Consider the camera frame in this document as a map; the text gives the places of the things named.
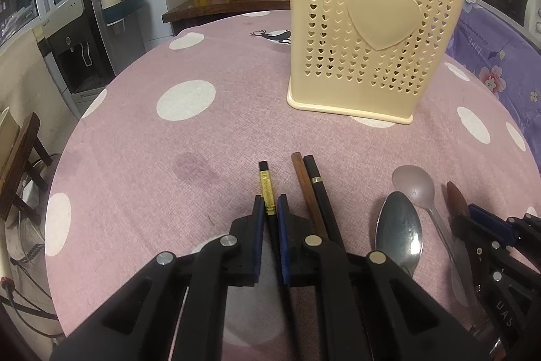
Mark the dark wooden spoon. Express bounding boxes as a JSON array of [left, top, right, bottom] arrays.
[[446, 181, 469, 216]]

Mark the black gold-banded chopstick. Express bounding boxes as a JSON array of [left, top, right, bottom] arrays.
[[259, 161, 300, 360]]

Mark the shiny steel spoon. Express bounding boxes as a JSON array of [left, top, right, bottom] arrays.
[[375, 191, 423, 277]]

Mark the brown wooden chopstick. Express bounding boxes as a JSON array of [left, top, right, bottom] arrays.
[[291, 152, 327, 238]]

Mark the matte grey metal spoon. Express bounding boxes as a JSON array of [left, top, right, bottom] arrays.
[[392, 165, 484, 328]]

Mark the purple floral cloth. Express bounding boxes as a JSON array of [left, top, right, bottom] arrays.
[[447, 4, 540, 162]]

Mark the wooden stool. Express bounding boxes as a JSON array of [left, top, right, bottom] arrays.
[[0, 113, 52, 225]]

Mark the white microwave oven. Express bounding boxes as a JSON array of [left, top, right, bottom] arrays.
[[478, 0, 540, 46]]

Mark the cream plastic utensil holder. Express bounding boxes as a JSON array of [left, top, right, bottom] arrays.
[[287, 0, 465, 125]]

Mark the water dispenser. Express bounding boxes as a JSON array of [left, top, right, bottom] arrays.
[[39, 0, 146, 118]]

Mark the dark wooden counter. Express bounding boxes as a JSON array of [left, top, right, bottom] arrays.
[[161, 0, 290, 34]]

